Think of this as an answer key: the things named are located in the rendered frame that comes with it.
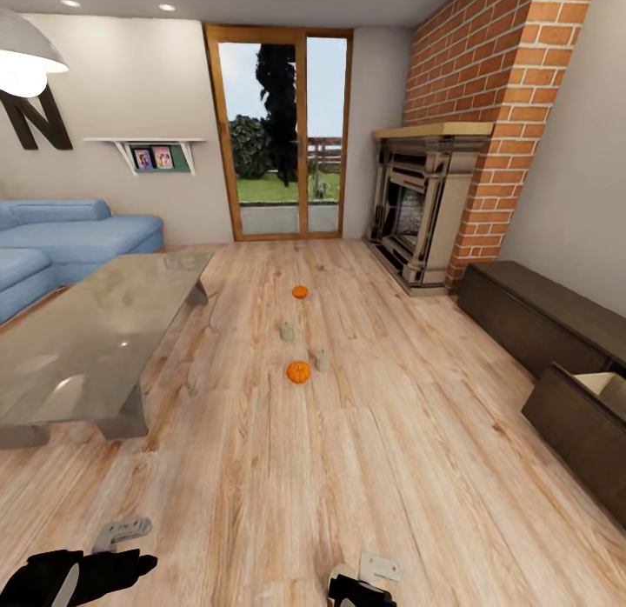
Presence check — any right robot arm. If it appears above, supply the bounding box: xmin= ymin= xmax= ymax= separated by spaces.
xmin=329 ymin=550 xmax=404 ymax=607

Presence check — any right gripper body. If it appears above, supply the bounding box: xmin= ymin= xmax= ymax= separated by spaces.
xmin=334 ymin=575 xmax=393 ymax=607

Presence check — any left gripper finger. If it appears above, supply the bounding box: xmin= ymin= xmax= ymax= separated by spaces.
xmin=134 ymin=554 xmax=158 ymax=583

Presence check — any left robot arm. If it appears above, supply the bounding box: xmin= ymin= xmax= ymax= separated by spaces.
xmin=0 ymin=517 xmax=158 ymax=607

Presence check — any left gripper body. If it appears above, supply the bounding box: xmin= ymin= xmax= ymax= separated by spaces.
xmin=80 ymin=549 xmax=140 ymax=604

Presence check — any pillar candle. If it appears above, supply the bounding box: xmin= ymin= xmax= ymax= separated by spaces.
xmin=315 ymin=349 xmax=331 ymax=373
xmin=327 ymin=564 xmax=357 ymax=607
xmin=280 ymin=322 xmax=294 ymax=342

